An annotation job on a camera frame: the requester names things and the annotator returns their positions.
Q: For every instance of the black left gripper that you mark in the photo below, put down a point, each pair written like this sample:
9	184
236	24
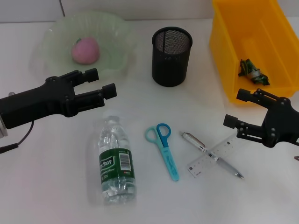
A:
35	105

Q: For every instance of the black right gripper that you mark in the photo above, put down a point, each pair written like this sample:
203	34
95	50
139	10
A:
282	123

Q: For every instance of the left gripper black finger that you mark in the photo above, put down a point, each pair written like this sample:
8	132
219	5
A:
109	91

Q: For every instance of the pink toy peach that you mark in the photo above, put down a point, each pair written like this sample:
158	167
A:
85	51

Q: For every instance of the green plastic wrapper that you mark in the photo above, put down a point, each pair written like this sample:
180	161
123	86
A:
253	74

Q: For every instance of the clear green-label water bottle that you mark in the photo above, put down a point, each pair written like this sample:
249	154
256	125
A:
116	163

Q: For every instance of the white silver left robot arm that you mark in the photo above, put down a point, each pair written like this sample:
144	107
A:
2	128

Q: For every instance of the pale green fruit plate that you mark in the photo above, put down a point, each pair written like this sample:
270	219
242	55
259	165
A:
112	39

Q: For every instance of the clear silver pen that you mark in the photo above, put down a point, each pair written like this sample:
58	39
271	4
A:
194	142

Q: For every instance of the transparent plastic ruler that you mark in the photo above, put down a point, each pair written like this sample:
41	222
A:
203	163

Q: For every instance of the black mesh pen holder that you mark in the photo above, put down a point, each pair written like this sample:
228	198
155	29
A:
170	63

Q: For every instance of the teal blue scissors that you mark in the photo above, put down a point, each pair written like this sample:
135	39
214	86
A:
167	156

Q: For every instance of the yellow plastic bin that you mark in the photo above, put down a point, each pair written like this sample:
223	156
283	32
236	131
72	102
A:
257	35

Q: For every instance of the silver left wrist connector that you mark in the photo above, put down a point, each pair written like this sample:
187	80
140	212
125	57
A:
11	94

